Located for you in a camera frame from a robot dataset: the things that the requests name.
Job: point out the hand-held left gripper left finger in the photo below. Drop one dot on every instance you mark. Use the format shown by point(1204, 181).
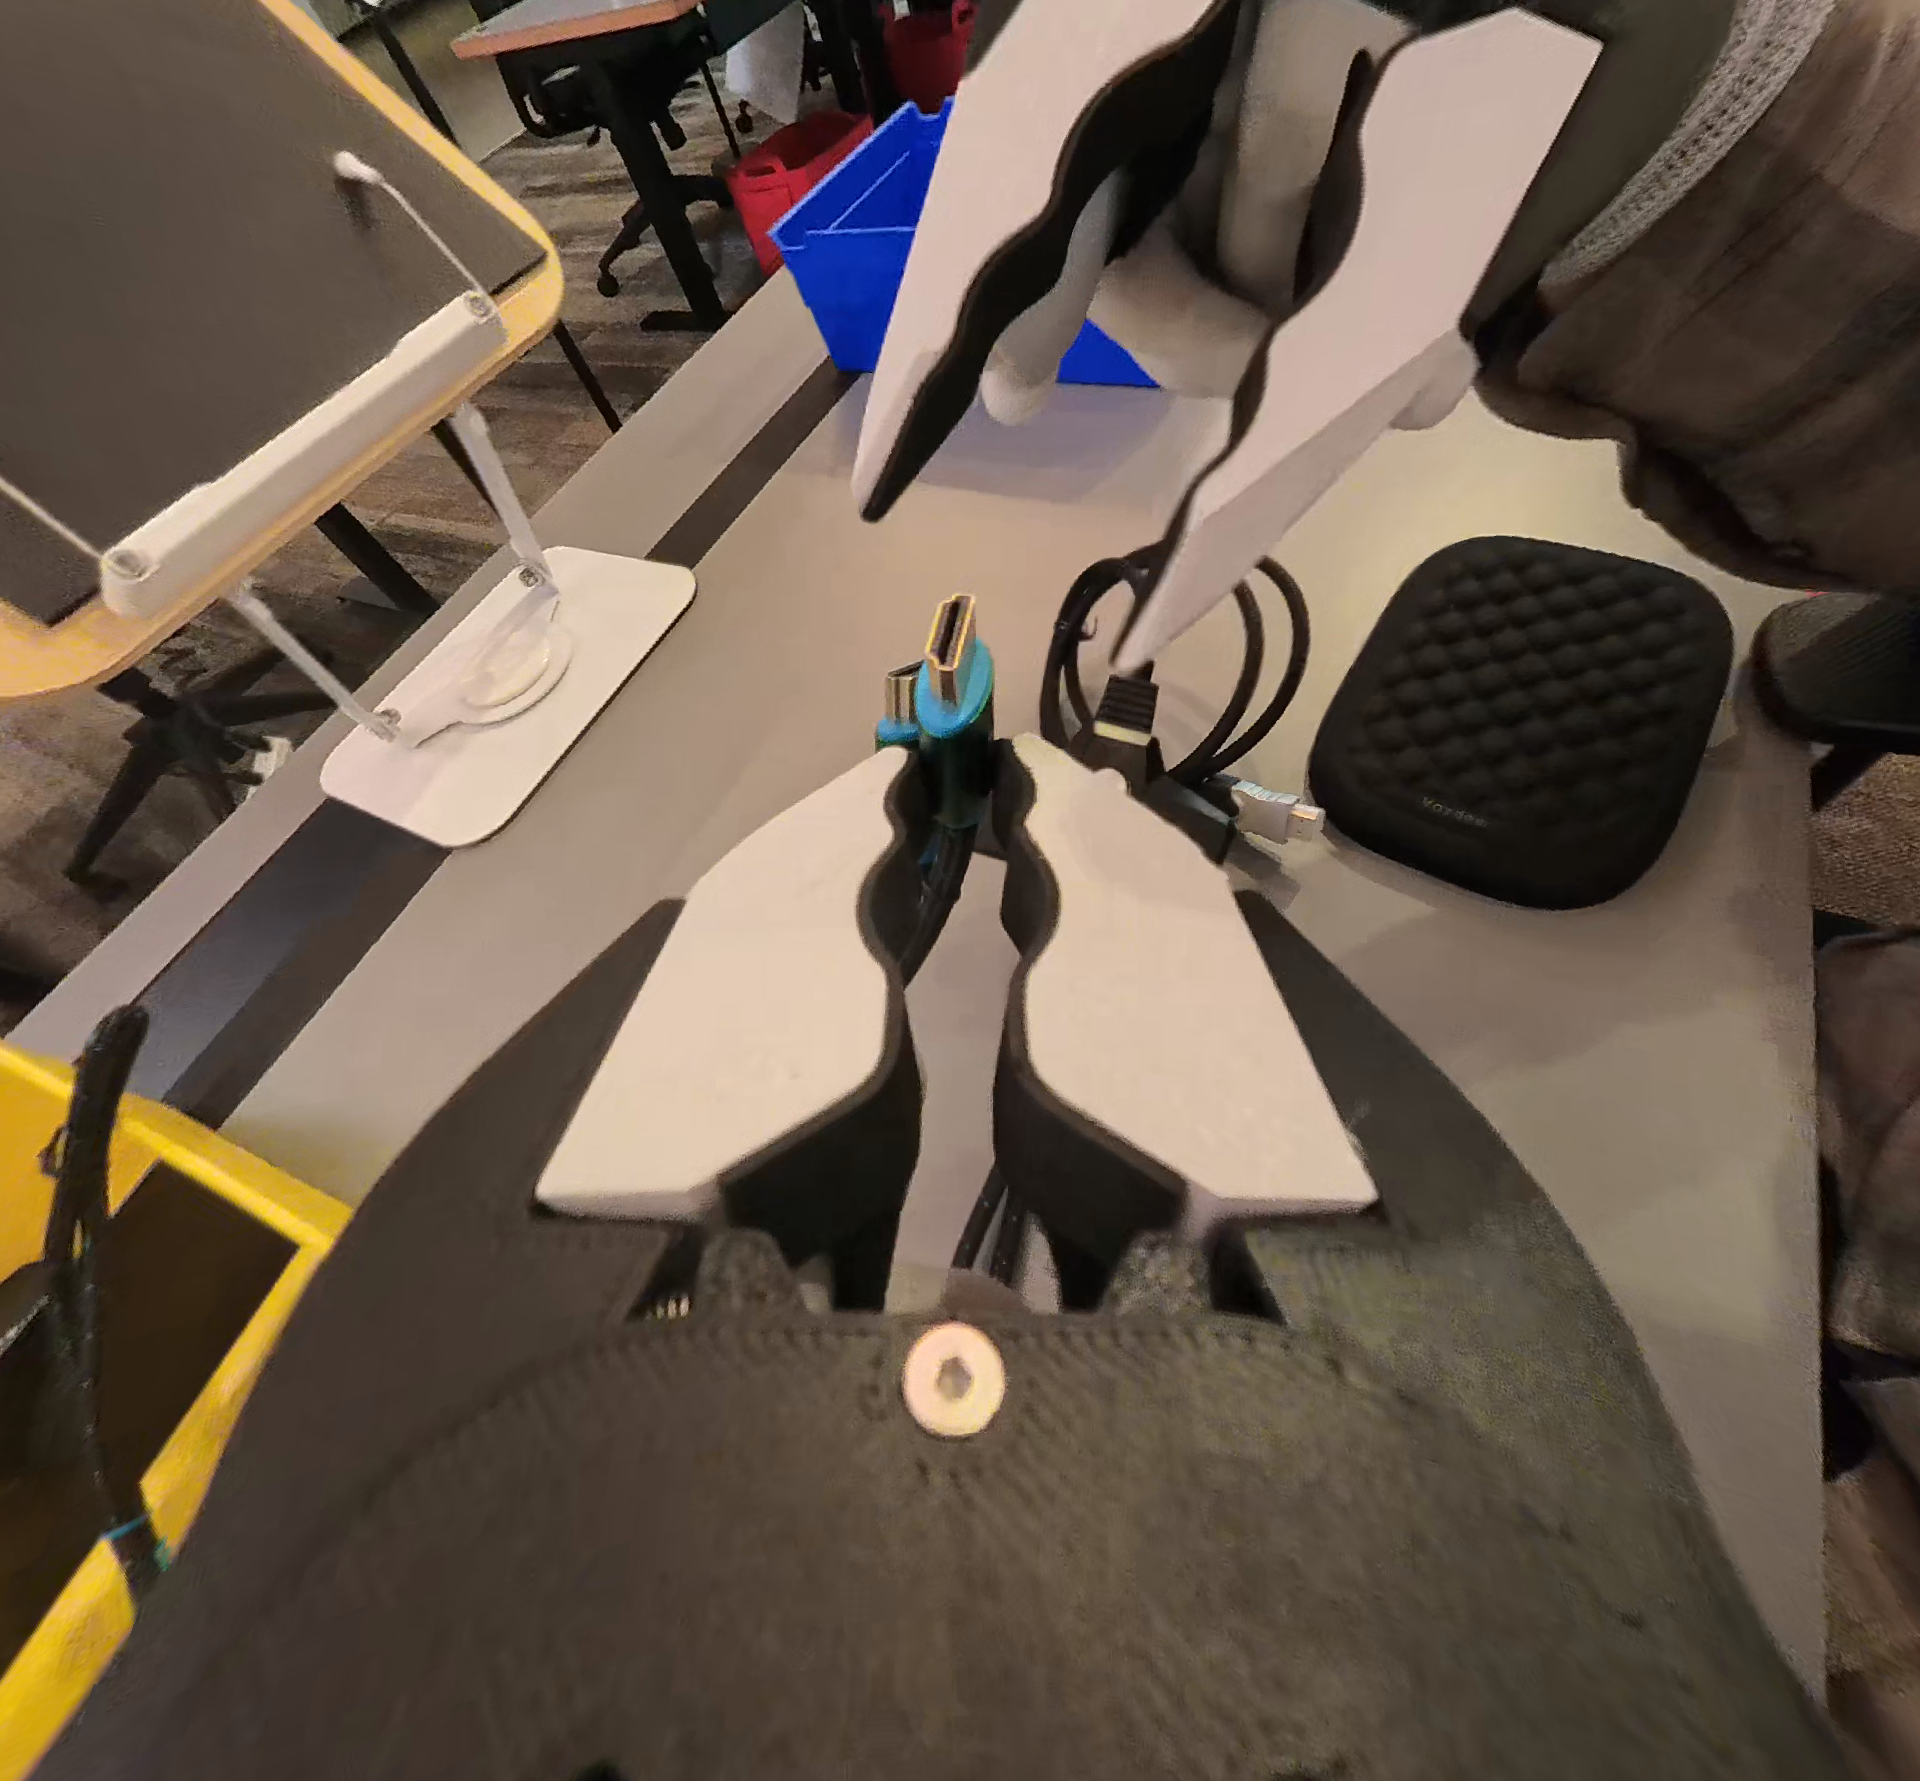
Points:
point(721, 1047)

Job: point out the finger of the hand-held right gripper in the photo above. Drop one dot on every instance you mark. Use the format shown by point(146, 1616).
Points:
point(1441, 190)
point(1019, 86)

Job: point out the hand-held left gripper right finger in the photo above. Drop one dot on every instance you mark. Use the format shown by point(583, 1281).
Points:
point(1185, 1031)

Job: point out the blue plastic bin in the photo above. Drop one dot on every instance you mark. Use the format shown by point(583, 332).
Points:
point(856, 265)

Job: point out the yellow plastic bin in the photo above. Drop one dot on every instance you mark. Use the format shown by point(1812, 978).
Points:
point(255, 1301)

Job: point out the person's right forearm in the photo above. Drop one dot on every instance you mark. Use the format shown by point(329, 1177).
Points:
point(1726, 310)

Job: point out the red fabric bin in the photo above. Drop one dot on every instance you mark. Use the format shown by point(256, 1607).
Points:
point(930, 55)
point(794, 182)

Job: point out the black textured pad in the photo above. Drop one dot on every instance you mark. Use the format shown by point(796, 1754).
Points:
point(1515, 717)

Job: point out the white tablet stand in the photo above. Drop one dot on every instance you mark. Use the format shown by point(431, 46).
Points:
point(571, 612)

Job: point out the black office chair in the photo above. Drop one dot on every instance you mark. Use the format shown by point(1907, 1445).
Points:
point(1844, 671)
point(165, 745)

